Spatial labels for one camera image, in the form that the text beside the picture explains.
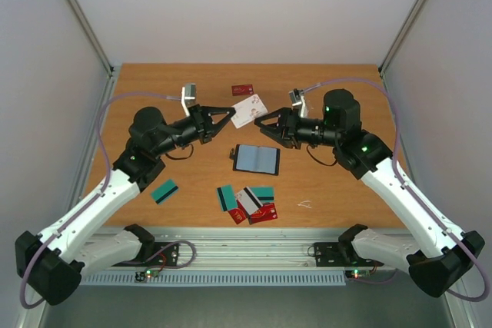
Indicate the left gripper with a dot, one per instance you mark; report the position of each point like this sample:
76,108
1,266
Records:
203,112

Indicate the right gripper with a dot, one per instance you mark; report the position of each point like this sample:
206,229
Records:
289,128

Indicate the white floral VIP card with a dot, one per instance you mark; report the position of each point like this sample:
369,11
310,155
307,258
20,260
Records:
248,110

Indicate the black leather card holder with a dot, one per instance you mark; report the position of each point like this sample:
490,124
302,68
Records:
256,159

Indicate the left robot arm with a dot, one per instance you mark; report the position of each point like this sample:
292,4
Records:
135,169

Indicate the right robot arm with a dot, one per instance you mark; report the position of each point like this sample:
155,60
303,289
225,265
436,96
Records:
441,252

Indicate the lone red card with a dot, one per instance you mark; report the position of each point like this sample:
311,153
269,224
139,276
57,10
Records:
242,89

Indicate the large teal card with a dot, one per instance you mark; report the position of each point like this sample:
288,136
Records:
264,194

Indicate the teal card with black stripe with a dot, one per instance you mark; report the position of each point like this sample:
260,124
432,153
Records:
226,198

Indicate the white card with black stripe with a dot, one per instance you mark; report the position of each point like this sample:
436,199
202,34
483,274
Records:
248,200

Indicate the teal card far left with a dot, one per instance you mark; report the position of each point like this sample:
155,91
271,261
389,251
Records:
165,191

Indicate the red card in pile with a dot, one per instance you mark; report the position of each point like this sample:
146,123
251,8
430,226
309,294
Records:
265,213

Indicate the dark red card under pile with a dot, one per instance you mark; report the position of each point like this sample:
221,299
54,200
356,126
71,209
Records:
238,215

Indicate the left controller board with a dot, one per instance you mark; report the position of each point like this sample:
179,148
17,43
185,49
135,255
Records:
146,275

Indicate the controller board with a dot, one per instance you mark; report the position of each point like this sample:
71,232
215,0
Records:
146,275
357,273

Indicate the right controller board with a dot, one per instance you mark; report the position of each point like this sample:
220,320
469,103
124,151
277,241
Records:
357,273

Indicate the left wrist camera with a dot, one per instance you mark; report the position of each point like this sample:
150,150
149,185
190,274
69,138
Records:
188,97

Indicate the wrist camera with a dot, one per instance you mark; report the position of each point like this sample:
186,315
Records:
188,97
298,102

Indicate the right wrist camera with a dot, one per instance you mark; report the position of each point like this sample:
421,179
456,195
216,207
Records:
298,102

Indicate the aluminium front rail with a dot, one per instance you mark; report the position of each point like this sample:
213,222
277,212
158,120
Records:
246,247

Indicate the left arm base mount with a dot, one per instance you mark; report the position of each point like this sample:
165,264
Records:
151,252

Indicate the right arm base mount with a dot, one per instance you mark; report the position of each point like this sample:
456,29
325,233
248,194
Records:
341,253

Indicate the white slotted cable duct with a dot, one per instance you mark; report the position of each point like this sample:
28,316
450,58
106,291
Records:
203,278

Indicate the left rear aluminium post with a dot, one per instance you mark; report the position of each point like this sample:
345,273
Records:
89,32

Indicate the aluminium post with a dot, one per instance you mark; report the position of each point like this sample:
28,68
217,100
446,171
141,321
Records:
89,32
402,34

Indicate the right rear aluminium post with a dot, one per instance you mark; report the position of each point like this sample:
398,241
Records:
402,34

